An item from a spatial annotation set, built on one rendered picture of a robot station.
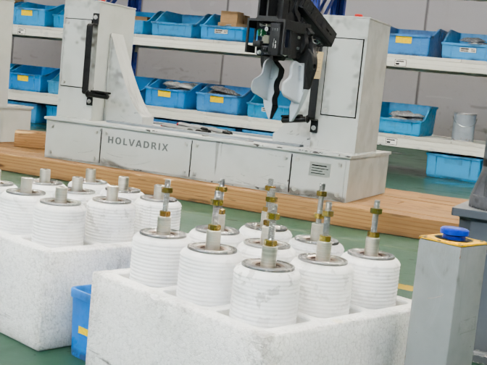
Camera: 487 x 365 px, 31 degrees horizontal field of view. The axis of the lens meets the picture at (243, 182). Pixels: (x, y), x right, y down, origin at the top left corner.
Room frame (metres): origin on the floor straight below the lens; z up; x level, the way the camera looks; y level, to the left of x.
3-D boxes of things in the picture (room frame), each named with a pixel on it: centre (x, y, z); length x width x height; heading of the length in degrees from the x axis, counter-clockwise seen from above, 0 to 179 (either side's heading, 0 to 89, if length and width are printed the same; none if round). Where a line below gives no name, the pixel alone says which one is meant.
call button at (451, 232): (1.24, -0.30, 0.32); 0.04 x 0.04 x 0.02
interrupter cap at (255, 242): (1.39, -0.05, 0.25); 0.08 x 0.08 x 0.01
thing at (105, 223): (1.70, 0.25, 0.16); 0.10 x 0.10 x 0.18
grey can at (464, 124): (6.00, -1.45, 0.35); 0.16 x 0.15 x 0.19; 66
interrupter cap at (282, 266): (1.23, -0.05, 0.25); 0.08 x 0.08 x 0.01
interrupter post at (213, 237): (1.31, 0.04, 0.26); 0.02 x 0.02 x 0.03
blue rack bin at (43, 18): (7.56, 1.81, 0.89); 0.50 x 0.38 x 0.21; 157
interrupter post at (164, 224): (1.39, 0.12, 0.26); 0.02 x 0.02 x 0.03
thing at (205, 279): (1.31, 0.04, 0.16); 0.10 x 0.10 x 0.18
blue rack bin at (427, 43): (6.26, -1.08, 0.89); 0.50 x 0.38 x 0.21; 156
